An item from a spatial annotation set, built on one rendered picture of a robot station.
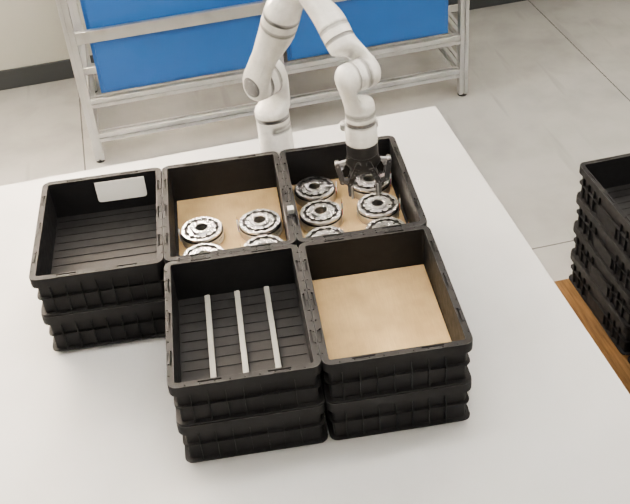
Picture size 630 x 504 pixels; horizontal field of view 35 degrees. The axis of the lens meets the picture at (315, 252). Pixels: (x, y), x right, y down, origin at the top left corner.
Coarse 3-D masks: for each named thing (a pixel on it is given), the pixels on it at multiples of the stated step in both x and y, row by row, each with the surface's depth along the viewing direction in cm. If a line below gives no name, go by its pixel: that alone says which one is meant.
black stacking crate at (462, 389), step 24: (456, 384) 199; (336, 408) 198; (360, 408) 199; (384, 408) 202; (408, 408) 203; (432, 408) 202; (456, 408) 205; (336, 432) 204; (360, 432) 205; (384, 432) 204
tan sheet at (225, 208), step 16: (240, 192) 258; (256, 192) 257; (272, 192) 256; (192, 208) 253; (208, 208) 253; (224, 208) 252; (240, 208) 252; (256, 208) 251; (272, 208) 251; (224, 224) 247; (224, 240) 242; (240, 240) 241
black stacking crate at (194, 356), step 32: (256, 256) 221; (288, 256) 222; (192, 288) 224; (224, 288) 225; (256, 288) 226; (288, 288) 226; (192, 320) 219; (224, 320) 219; (256, 320) 218; (288, 320) 217; (192, 352) 211; (224, 352) 210; (256, 352) 210; (288, 352) 209; (288, 384) 194; (320, 384) 195; (192, 416) 196; (224, 416) 196
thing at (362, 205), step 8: (360, 200) 245; (368, 200) 245; (392, 200) 245; (360, 208) 242; (368, 208) 242; (384, 208) 242; (392, 208) 241; (368, 216) 240; (376, 216) 239; (384, 216) 240
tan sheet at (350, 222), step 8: (344, 192) 254; (392, 192) 252; (336, 200) 251; (344, 200) 251; (352, 200) 251; (344, 208) 248; (352, 208) 248; (344, 216) 246; (352, 216) 245; (400, 216) 244; (344, 224) 243; (352, 224) 243; (360, 224) 242; (304, 232) 242
